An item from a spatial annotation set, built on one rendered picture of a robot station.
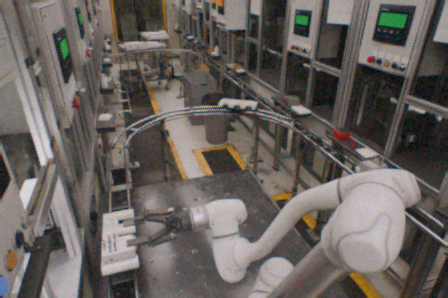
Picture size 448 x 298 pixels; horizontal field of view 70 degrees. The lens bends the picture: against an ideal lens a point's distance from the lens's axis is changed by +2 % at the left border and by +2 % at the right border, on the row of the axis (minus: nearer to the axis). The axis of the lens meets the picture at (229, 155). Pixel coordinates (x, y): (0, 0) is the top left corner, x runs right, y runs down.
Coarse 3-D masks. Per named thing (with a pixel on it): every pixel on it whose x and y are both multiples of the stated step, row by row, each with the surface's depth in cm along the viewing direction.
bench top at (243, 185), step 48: (144, 192) 208; (192, 192) 208; (240, 192) 209; (96, 240) 169; (192, 240) 169; (288, 240) 170; (96, 288) 142; (144, 288) 142; (192, 288) 142; (240, 288) 143; (336, 288) 143
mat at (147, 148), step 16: (144, 96) 603; (128, 112) 526; (144, 112) 527; (160, 112) 530; (144, 128) 469; (144, 144) 421; (160, 144) 421; (144, 160) 382; (160, 160) 383; (176, 160) 383; (144, 176) 350; (160, 176) 350; (176, 176) 351
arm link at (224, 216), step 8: (216, 200) 119; (224, 200) 118; (232, 200) 118; (240, 200) 119; (208, 208) 115; (216, 208) 114; (224, 208) 115; (232, 208) 115; (240, 208) 116; (208, 216) 113; (216, 216) 113; (224, 216) 114; (232, 216) 114; (240, 216) 116; (216, 224) 113; (224, 224) 113; (232, 224) 114; (216, 232) 114; (224, 232) 113; (232, 232) 114
